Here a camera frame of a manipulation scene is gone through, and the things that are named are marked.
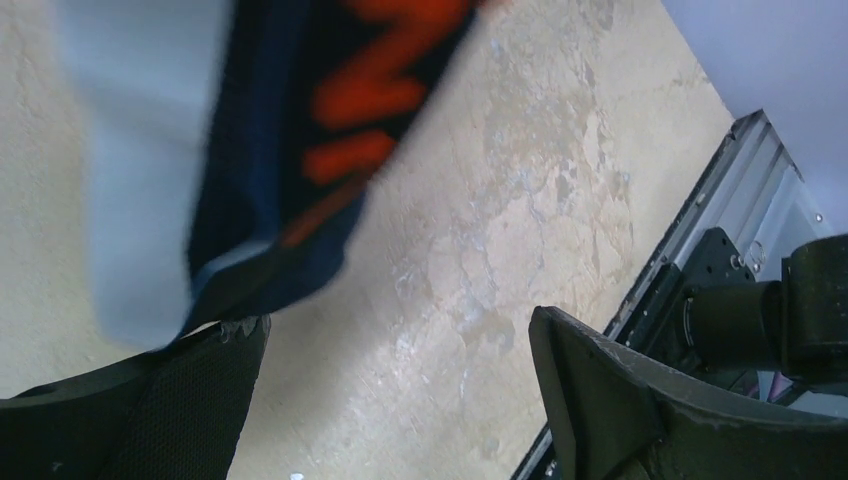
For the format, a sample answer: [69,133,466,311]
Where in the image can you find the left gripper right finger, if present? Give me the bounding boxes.
[529,307,847,479]

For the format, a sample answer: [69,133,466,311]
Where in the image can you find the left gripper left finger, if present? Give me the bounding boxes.
[1,317,270,479]

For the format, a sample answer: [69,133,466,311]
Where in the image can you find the navy orange boxer briefs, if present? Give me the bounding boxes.
[52,1,484,349]

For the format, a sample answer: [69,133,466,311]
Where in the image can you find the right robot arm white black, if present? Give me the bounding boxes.
[681,234,847,386]

